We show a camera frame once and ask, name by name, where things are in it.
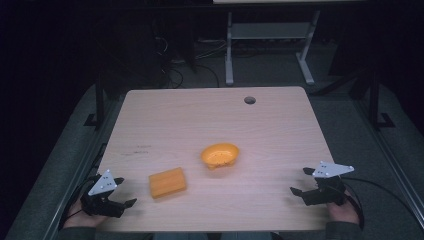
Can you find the orange rectangular sponge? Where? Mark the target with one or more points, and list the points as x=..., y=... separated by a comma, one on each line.
x=167, y=182

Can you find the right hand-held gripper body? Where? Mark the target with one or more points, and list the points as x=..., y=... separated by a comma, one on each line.
x=328, y=191

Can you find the orange plastic bowl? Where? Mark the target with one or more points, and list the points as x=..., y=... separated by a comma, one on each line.
x=220, y=155

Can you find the grey metal table frame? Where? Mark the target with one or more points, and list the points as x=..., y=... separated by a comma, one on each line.
x=266, y=30

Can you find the black metal stand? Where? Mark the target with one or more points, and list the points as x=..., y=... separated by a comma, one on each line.
x=375, y=100
x=99, y=100

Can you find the aluminium frame rail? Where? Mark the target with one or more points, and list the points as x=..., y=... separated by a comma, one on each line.
x=390, y=156
x=80, y=166

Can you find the person's left hand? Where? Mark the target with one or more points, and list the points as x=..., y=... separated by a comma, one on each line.
x=80, y=219

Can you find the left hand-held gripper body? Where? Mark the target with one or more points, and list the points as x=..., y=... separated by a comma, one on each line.
x=100, y=203

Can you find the person's right hand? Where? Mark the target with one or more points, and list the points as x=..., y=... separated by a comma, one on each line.
x=343, y=213

